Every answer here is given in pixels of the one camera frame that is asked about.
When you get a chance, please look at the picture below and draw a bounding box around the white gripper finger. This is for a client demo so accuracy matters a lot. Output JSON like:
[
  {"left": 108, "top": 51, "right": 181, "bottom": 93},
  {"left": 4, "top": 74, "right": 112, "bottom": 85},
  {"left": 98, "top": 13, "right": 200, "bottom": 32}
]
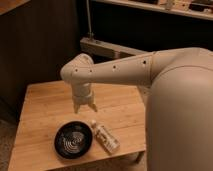
[
  {"left": 88, "top": 103, "right": 98, "bottom": 112},
  {"left": 74, "top": 103, "right": 80, "bottom": 114}
]

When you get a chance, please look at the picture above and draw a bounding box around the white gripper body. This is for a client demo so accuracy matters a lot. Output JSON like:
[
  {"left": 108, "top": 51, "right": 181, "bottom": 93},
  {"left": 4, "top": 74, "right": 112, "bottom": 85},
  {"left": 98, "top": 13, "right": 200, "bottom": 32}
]
[{"left": 72, "top": 83, "right": 94, "bottom": 105}]

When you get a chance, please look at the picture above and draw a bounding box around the clear plastic bottle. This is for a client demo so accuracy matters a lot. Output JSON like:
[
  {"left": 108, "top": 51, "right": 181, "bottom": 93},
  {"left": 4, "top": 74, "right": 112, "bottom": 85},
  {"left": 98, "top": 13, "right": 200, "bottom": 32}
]
[{"left": 91, "top": 120, "right": 120, "bottom": 155}]

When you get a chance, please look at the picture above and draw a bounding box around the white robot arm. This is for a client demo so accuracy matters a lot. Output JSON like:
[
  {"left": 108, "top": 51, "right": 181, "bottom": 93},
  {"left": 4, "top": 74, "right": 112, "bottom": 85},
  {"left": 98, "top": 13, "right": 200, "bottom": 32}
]
[{"left": 60, "top": 47, "right": 213, "bottom": 171}]

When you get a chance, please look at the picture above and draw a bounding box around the black ceramic bowl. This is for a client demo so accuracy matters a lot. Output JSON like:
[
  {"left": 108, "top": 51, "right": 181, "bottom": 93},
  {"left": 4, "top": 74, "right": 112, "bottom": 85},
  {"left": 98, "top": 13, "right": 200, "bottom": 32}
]
[{"left": 54, "top": 121, "right": 93, "bottom": 159}]

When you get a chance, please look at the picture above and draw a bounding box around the wooden table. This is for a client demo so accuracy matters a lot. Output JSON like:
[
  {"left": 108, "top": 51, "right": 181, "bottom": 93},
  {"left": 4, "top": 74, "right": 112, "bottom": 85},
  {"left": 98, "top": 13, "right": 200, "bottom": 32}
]
[{"left": 8, "top": 81, "right": 146, "bottom": 171}]

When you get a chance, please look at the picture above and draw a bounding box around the grey metal beam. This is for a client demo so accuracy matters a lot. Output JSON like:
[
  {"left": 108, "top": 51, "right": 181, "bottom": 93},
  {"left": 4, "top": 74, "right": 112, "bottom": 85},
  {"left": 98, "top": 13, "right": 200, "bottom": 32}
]
[{"left": 80, "top": 37, "right": 144, "bottom": 59}]

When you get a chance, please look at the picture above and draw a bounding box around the metal pole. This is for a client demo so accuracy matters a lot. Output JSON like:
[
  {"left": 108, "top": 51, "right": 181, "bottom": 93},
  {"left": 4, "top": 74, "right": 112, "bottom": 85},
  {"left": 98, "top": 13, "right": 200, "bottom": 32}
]
[{"left": 86, "top": 0, "right": 94, "bottom": 40}]

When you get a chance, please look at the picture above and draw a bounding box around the wooden cabinet top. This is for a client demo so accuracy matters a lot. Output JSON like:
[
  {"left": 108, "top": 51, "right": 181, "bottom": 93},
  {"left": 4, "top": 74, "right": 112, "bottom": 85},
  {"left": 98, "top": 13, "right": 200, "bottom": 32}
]
[{"left": 0, "top": 0, "right": 30, "bottom": 15}]

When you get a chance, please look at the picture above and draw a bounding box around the wooden shelf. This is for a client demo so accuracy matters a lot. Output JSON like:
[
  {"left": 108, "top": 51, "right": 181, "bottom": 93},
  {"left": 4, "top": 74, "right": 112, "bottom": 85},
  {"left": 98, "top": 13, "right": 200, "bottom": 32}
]
[{"left": 93, "top": 0, "right": 213, "bottom": 21}]

